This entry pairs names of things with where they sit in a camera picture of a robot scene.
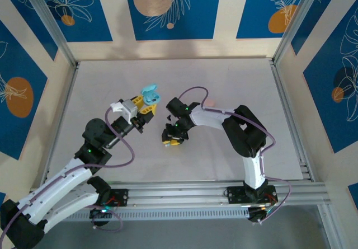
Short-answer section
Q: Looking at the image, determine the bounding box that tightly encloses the grey slotted cable duct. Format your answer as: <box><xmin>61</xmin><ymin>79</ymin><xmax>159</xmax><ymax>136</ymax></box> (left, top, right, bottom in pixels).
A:
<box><xmin>51</xmin><ymin>207</ymin><xmax>250</xmax><ymax>222</ymax></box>

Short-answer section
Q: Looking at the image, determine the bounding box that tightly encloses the aluminium side rail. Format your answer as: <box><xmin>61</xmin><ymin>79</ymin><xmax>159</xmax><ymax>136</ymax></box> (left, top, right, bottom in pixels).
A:
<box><xmin>270</xmin><ymin>60</ymin><xmax>315</xmax><ymax>182</ymax></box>
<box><xmin>15</xmin><ymin>63</ymin><xmax>81</xmax><ymax>249</ymax></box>

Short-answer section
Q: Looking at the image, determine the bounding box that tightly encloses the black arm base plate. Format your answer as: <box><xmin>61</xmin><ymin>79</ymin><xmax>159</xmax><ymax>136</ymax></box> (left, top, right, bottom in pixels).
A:
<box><xmin>107</xmin><ymin>189</ymin><xmax>130</xmax><ymax>208</ymax></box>
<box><xmin>224</xmin><ymin>185</ymin><xmax>278</xmax><ymax>205</ymax></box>

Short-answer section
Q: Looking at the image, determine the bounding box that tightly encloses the wide aluminium base rail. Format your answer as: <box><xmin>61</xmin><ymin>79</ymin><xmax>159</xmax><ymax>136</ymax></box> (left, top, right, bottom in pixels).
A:
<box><xmin>67</xmin><ymin>179</ymin><xmax>328</xmax><ymax>206</ymax></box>

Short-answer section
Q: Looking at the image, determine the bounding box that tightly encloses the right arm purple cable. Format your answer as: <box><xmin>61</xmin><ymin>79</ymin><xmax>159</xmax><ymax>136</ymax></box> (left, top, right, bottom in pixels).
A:
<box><xmin>178</xmin><ymin>86</ymin><xmax>291</xmax><ymax>226</ymax></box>

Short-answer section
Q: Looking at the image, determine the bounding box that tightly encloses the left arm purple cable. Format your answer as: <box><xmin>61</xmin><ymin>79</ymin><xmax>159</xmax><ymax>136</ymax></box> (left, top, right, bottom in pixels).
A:
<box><xmin>0</xmin><ymin>107</ymin><xmax>136</xmax><ymax>233</ymax></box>

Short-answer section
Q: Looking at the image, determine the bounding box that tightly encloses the blue floral wall poster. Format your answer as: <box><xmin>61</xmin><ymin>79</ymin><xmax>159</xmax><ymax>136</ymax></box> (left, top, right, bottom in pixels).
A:
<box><xmin>235</xmin><ymin>0</ymin><xmax>312</xmax><ymax>40</ymax></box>
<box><xmin>290</xmin><ymin>0</ymin><xmax>358</xmax><ymax>56</ymax></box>
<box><xmin>303</xmin><ymin>7</ymin><xmax>358</xmax><ymax>154</ymax></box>
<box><xmin>0</xmin><ymin>0</ymin><xmax>59</xmax><ymax>62</ymax></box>
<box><xmin>0</xmin><ymin>21</ymin><xmax>49</xmax><ymax>161</ymax></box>
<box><xmin>35</xmin><ymin>0</ymin><xmax>114</xmax><ymax>43</ymax></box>

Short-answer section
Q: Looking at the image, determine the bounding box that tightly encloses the blue poster with beige circle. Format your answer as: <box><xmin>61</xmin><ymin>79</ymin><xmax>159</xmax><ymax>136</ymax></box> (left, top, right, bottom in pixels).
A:
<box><xmin>124</xmin><ymin>0</ymin><xmax>223</xmax><ymax>41</ymax></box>

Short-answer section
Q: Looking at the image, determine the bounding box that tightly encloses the black base electronics box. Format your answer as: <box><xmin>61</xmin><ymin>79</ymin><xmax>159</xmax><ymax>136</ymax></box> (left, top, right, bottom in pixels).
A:
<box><xmin>89</xmin><ymin>207</ymin><xmax>112</xmax><ymax>228</ymax></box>
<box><xmin>247</xmin><ymin>205</ymin><xmax>276</xmax><ymax>225</ymax></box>

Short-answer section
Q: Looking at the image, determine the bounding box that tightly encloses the aluminium frame post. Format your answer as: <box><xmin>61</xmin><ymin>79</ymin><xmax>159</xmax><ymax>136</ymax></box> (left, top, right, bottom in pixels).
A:
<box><xmin>20</xmin><ymin>0</ymin><xmax>79</xmax><ymax>68</ymax></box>
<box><xmin>271</xmin><ymin>0</ymin><xmax>322</xmax><ymax>65</ymax></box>

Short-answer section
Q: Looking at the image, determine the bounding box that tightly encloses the light blue earbud charging case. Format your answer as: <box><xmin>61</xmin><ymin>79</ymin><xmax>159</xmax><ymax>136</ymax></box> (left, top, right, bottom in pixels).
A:
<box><xmin>140</xmin><ymin>83</ymin><xmax>162</xmax><ymax>105</ymax></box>

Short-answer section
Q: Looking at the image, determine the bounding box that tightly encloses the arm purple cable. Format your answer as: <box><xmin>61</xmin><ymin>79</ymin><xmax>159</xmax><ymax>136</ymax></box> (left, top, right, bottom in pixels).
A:
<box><xmin>178</xmin><ymin>86</ymin><xmax>291</xmax><ymax>226</ymax></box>
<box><xmin>0</xmin><ymin>107</ymin><xmax>136</xmax><ymax>233</ymax></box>

